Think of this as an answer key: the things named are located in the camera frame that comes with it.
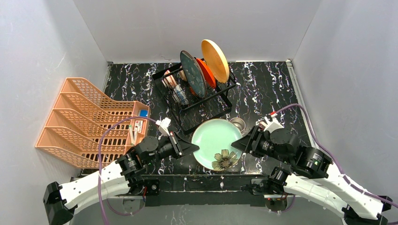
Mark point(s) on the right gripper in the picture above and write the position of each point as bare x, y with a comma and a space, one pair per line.
254, 141

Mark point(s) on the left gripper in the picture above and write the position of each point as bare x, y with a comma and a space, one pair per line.
176, 144

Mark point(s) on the stainless steel cup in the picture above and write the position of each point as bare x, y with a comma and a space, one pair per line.
239, 123

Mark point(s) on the mint green flower plate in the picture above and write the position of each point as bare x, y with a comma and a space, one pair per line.
214, 138

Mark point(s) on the black wire dish rack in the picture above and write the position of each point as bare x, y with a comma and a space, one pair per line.
215, 104

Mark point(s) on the blue floral bowl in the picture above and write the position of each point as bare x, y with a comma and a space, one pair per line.
179, 95

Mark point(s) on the orange patterned bowl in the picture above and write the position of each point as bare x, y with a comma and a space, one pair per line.
169, 80

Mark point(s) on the dark teal plate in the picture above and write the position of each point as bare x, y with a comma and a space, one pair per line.
193, 73

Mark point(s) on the orange red plate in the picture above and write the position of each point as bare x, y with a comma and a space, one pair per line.
208, 75

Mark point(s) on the yellow plate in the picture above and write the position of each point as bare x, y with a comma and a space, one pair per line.
216, 60

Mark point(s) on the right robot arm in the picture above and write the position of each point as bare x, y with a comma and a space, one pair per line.
312, 175

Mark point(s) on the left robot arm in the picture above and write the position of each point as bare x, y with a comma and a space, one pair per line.
63, 201

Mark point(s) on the red white card box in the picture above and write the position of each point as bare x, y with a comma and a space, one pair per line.
138, 126

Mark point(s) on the blue eraser block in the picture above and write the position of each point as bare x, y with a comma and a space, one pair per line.
143, 113

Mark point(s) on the orange file organizer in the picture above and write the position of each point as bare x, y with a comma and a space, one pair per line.
80, 116

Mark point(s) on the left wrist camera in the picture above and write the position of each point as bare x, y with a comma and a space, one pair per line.
163, 126

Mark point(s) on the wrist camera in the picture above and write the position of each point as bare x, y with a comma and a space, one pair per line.
270, 125
163, 126

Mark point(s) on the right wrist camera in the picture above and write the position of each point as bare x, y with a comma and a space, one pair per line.
270, 125

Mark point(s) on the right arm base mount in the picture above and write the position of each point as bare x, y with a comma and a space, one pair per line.
272, 188

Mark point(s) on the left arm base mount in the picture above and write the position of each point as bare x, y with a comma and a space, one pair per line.
147, 186

